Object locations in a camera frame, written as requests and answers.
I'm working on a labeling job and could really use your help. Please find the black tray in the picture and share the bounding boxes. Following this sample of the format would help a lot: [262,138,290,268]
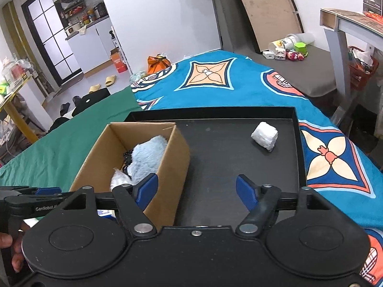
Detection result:
[124,107,307,228]

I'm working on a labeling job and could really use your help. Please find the white cabinet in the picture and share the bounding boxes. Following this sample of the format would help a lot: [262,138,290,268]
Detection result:
[65,15,120,74]

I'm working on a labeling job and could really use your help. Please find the red basket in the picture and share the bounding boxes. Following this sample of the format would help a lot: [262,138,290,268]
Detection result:
[347,46,379,92]

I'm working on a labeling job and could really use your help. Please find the black and white plush cushion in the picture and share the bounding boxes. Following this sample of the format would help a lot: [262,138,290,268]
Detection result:
[49,89,111,132]

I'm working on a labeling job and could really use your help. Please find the orange cardboard carton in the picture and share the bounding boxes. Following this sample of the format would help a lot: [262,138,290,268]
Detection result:
[110,49,128,73]

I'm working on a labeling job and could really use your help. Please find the grey door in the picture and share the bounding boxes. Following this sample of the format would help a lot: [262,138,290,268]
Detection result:
[208,0,237,51]

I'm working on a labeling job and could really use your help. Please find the leaning wooden board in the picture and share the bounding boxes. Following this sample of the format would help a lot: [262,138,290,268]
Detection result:
[226,0,304,53]

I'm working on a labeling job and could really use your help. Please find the clear bag of white stuffing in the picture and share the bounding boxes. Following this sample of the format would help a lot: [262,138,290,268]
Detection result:
[110,167,134,192]

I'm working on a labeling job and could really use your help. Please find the person's left hand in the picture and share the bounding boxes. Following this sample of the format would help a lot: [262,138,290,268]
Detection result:
[0,232,25,273]

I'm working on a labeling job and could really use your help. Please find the blue printed blanket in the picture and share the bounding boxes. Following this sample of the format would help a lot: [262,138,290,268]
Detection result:
[132,50,383,286]

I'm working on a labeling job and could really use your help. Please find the plastic jar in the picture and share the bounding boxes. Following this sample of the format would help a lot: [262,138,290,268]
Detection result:
[268,32,315,54]

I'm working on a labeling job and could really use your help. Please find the yellow table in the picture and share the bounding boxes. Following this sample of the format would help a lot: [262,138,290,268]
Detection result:
[0,75,39,144]

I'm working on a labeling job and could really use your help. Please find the orange bag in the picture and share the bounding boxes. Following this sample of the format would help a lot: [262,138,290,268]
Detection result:
[147,54,172,75]

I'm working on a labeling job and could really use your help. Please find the cardboard box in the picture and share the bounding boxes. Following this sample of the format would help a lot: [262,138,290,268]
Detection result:
[69,121,191,228]

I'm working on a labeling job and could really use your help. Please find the white narrow rack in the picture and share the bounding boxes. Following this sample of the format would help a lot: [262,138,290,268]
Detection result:
[109,25,134,75]

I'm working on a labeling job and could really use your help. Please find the green cloth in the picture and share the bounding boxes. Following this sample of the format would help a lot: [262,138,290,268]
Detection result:
[0,85,142,189]

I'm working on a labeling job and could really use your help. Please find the light blue fluffy plush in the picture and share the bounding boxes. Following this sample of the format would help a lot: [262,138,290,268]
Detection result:
[126,135,168,186]

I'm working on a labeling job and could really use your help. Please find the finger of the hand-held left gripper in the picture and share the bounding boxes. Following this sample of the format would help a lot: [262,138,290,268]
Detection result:
[0,185,62,198]

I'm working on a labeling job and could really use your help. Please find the black stitched stuffed toy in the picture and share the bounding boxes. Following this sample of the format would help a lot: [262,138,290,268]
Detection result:
[123,149,134,171]

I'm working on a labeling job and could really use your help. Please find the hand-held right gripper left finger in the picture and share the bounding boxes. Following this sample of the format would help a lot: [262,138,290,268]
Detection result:
[61,173,159,237]

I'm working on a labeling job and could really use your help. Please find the green hexagonal box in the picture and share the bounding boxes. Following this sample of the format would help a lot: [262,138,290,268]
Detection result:
[294,42,309,57]

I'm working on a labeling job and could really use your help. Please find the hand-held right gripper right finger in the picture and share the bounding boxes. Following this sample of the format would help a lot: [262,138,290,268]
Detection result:
[236,174,332,237]

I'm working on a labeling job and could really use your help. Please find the grey mat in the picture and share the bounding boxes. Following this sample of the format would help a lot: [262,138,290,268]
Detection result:
[248,43,337,98]

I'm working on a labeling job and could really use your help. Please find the white desk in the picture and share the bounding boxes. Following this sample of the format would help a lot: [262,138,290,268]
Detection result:
[320,7,383,96]

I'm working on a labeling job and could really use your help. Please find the row of kitchen items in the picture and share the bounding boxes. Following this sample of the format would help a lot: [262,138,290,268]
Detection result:
[55,0,108,36]

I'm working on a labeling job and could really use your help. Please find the black framed glass door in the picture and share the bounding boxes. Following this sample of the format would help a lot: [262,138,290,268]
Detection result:
[22,0,84,86]

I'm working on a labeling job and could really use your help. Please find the white soft bundle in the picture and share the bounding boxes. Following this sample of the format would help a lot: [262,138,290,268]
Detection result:
[251,121,278,152]

